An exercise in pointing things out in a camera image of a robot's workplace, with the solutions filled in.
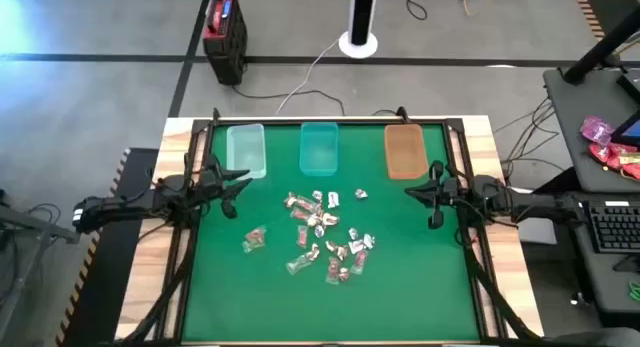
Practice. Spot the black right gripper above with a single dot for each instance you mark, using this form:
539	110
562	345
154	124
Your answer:
445	192

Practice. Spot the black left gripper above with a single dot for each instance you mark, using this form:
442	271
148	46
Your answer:
210	184

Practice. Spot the silver foil candy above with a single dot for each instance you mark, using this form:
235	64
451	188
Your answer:
353	233
320	231
361	193
368	241
317	195

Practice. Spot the red gummy clear wrapper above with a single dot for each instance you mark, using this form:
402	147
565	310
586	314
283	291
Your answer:
300	214
333	270
306	204
359	261
302	236

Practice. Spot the white red candy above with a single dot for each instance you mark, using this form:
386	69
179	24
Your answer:
333	199
330	219

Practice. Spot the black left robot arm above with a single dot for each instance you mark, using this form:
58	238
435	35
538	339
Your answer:
120	207

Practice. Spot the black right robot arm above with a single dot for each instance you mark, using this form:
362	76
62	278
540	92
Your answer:
525	204

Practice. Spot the silver wrapper candy right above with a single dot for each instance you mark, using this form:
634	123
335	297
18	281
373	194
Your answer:
356	246

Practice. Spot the red candy bag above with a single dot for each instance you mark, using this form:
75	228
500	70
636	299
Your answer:
632	171
602	153

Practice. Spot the pink candy bag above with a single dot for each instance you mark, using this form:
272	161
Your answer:
597	131

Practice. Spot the clear plastic bin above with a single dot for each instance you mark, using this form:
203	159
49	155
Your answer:
245	152

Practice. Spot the orange plastic bin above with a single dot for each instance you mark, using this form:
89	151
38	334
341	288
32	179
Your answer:
405	152

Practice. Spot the teal plastic bin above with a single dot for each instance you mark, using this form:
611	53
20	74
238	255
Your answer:
319	149

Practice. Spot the green felt table mat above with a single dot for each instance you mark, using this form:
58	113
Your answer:
400	287

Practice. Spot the black red power box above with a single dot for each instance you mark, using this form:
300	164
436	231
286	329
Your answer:
225	37

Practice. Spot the grey side desk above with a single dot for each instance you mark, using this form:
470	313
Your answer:
575	127

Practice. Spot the white round-base pole stand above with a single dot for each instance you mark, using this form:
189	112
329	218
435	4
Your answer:
361	17

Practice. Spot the black keyboard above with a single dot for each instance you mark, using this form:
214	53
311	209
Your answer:
615	227

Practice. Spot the dark grey desk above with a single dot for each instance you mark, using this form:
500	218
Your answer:
600	282

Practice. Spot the grey metal stand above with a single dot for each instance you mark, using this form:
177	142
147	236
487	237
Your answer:
40	226

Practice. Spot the tablet with blue screen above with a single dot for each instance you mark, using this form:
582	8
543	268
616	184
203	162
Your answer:
632	129

